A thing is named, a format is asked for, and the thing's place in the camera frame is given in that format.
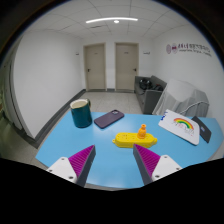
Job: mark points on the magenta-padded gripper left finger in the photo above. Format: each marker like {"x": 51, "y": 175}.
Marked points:
{"x": 82, "y": 160}

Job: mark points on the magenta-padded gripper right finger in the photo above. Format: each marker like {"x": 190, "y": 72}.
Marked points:
{"x": 148, "y": 160}

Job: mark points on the orange charger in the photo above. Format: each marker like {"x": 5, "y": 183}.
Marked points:
{"x": 141, "y": 132}

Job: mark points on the teal mug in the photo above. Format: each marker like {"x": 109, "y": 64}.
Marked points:
{"x": 81, "y": 116}

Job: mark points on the white rainbow mouse pad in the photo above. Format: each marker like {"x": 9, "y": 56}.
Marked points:
{"x": 180, "y": 128}

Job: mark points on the purple smartphone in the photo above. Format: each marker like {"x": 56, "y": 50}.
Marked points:
{"x": 108, "y": 119}

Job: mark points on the grey sofa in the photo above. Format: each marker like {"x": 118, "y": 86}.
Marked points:
{"x": 150, "y": 98}

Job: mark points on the black notebook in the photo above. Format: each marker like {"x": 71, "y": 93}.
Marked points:
{"x": 204, "y": 130}

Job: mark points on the white cloth-covered furniture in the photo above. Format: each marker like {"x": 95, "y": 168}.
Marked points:
{"x": 181, "y": 95}

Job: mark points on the black bag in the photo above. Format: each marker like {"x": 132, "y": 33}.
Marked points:
{"x": 148, "y": 85}

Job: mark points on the beige door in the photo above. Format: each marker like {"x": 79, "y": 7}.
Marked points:
{"x": 95, "y": 68}
{"x": 126, "y": 66}

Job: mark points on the long ceiling light strip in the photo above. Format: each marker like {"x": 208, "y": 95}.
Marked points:
{"x": 100, "y": 20}

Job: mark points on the round ceiling light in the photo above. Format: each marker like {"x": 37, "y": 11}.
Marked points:
{"x": 116, "y": 21}

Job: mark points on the wall logo sign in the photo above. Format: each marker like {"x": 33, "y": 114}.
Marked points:
{"x": 186, "y": 49}

